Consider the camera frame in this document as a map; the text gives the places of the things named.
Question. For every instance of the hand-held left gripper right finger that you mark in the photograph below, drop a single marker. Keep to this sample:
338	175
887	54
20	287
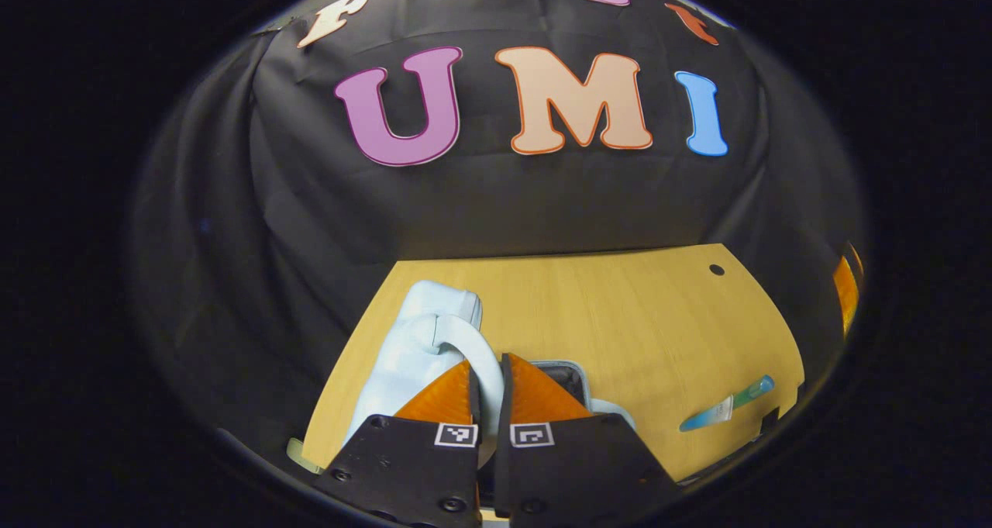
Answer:
504	396

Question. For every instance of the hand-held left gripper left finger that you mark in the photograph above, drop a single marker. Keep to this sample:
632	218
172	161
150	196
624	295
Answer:
474	400

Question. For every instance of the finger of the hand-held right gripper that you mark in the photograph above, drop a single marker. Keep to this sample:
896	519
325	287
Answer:
846	291

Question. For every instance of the light blue suitcase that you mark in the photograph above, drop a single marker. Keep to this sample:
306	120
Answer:
411	342

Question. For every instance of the blue and white tube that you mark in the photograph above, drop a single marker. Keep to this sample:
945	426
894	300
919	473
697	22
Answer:
721	410

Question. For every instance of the pale green object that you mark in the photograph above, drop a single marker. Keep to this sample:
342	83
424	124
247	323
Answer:
302	457

